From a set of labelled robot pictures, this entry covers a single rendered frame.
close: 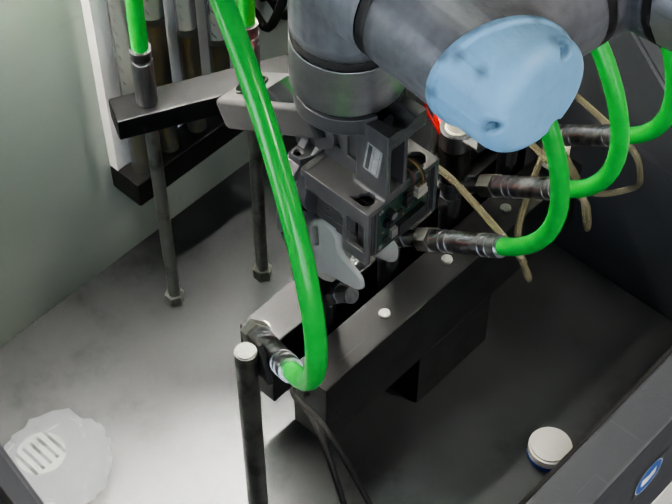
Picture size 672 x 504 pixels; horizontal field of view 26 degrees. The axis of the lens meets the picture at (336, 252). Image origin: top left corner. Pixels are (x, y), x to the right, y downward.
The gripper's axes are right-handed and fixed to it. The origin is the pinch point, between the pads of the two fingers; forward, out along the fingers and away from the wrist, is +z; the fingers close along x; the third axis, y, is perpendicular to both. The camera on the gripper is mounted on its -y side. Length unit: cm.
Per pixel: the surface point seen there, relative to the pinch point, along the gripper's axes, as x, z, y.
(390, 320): 6.2, 12.3, 1.4
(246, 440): -12.4, 6.7, 3.7
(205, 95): 6.1, 0.3, -19.6
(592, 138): 25.5, 1.9, 6.0
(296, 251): -12.5, -20.3, 9.7
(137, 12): 2.0, -10.0, -21.9
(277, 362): -11.3, -4.6, 6.2
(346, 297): 1.8, 5.8, 0.4
